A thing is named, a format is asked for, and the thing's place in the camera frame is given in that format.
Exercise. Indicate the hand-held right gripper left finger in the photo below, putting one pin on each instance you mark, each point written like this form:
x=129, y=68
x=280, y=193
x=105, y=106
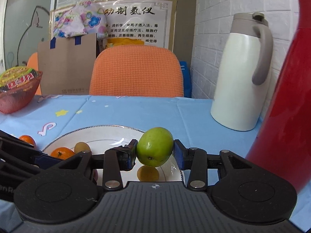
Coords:
x=133, y=154

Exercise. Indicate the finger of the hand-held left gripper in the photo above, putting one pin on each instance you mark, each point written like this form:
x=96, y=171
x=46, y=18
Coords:
x=14, y=140
x=46, y=161

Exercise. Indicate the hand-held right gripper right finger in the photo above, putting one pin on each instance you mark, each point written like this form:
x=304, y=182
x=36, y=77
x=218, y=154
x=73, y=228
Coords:
x=178, y=156

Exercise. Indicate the orange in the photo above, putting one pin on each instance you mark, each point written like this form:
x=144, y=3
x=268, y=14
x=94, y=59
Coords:
x=62, y=153
x=29, y=139

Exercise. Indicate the large green apple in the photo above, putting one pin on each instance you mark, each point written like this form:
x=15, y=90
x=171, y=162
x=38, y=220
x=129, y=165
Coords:
x=155, y=146

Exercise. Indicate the longan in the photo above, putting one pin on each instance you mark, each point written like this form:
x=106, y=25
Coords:
x=82, y=146
x=147, y=173

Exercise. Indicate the white plate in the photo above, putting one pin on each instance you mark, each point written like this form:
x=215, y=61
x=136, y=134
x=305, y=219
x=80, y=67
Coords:
x=107, y=136

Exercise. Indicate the pink transparent bowl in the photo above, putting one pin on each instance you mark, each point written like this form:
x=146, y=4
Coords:
x=14, y=99

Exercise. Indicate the blue printed tablecloth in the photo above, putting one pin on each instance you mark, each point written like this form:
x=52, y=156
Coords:
x=121, y=111

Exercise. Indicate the green lid instant noodle cup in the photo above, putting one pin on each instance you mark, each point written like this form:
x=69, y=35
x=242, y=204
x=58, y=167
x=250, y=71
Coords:
x=17, y=76

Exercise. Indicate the blue bag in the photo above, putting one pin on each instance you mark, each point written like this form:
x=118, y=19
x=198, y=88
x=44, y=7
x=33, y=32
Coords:
x=185, y=77

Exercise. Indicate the small orange chair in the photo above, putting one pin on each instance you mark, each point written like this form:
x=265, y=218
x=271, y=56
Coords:
x=32, y=63

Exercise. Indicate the large orange chair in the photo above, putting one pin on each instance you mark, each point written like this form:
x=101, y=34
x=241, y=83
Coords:
x=136, y=72

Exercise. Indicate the brown cardboard box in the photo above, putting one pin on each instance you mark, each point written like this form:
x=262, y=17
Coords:
x=65, y=65

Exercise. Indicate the white thermos jug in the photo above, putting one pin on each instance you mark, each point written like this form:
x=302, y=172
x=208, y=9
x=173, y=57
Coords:
x=235, y=77

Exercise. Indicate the red thermos jug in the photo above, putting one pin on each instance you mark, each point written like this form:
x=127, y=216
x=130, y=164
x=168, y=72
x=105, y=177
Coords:
x=286, y=102

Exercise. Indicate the floral cloth bag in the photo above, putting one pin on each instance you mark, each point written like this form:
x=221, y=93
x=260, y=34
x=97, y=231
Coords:
x=77, y=19

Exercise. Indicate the calligraphy wall poster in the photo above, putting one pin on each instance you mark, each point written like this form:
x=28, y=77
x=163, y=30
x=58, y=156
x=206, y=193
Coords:
x=145, y=21

